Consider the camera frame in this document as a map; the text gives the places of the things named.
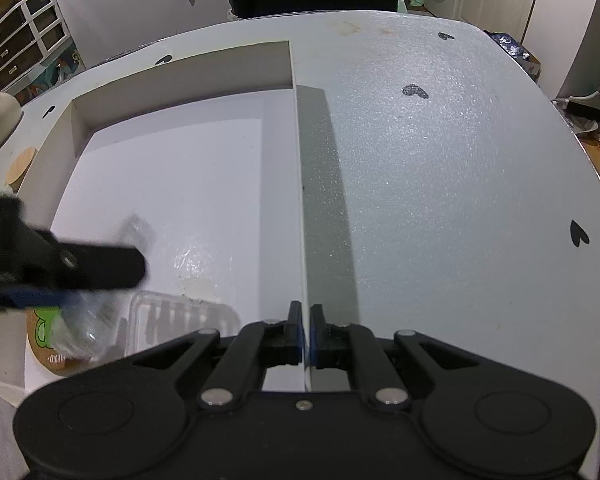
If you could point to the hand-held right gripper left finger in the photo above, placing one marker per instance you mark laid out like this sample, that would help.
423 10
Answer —
300 342

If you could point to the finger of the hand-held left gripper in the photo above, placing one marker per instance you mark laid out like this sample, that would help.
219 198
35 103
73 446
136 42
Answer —
35 299
100 267

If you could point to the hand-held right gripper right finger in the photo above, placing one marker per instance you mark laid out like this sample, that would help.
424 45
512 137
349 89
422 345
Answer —
313 345

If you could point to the clear plastic suction cup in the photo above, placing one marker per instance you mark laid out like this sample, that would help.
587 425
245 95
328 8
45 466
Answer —
95 332

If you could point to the shallow white box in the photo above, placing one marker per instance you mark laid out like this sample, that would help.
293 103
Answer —
190 185

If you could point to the round green elephant coaster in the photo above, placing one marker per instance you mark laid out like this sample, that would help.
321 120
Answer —
42 342

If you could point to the round wooden lid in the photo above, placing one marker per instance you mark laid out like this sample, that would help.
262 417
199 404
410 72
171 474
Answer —
21 170

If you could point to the clear plastic case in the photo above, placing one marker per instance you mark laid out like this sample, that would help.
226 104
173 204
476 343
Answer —
180 316

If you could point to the colourful printed bag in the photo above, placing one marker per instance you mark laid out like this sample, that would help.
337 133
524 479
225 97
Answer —
55 72

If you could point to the white drawer cabinet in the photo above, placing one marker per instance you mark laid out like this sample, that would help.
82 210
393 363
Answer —
20 35

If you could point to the dark blue patterned bag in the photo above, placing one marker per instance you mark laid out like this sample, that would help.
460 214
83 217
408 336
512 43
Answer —
512 47

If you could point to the grey refrigerator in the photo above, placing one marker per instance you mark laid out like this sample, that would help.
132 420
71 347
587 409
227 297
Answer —
587 35

